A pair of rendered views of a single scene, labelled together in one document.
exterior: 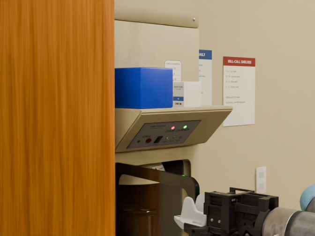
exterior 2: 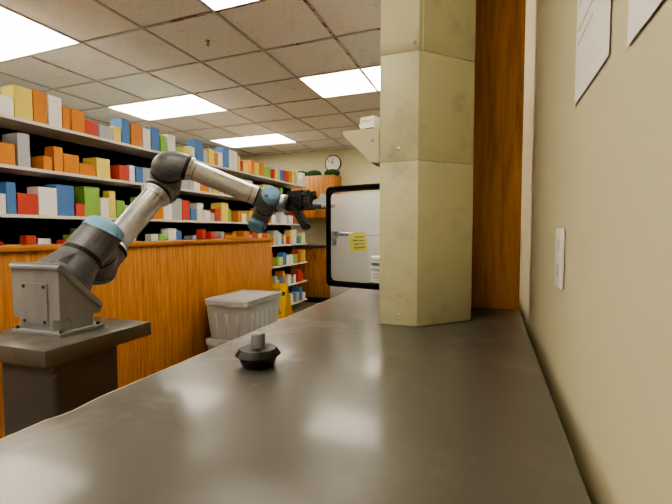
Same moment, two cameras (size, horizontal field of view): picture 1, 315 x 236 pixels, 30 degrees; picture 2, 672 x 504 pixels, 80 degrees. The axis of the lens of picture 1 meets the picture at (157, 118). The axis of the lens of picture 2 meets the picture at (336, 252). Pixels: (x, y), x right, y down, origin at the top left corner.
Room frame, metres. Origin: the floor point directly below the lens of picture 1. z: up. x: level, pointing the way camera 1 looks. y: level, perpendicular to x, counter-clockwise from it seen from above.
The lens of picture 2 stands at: (2.57, -0.71, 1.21)
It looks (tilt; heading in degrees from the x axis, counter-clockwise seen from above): 3 degrees down; 156
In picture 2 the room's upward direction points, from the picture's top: straight up
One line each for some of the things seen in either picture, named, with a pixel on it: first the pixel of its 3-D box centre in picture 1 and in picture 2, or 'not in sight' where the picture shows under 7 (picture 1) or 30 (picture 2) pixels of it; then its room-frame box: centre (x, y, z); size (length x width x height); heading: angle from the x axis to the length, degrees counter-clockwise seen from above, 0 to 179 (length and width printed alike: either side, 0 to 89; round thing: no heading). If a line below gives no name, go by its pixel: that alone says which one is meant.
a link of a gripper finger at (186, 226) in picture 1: (206, 229); not in sight; (0.99, -0.08, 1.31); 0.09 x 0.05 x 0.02; 45
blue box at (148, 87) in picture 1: (142, 87); not in sight; (1.33, 0.03, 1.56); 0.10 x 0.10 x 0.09; 45
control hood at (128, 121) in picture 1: (173, 127); (375, 155); (1.40, -0.04, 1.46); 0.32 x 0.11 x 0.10; 135
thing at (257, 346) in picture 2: not in sight; (258, 348); (1.77, -0.52, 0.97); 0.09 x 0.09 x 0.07
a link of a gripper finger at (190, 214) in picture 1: (188, 213); not in sight; (1.03, -0.06, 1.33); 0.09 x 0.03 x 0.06; 45
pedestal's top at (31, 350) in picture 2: not in sight; (61, 336); (1.25, -0.95, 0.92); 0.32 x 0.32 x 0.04; 47
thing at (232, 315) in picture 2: not in sight; (245, 313); (-0.91, 0.00, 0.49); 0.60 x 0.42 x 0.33; 135
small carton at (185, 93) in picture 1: (186, 93); (371, 127); (1.43, -0.07, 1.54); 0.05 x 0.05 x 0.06; 30
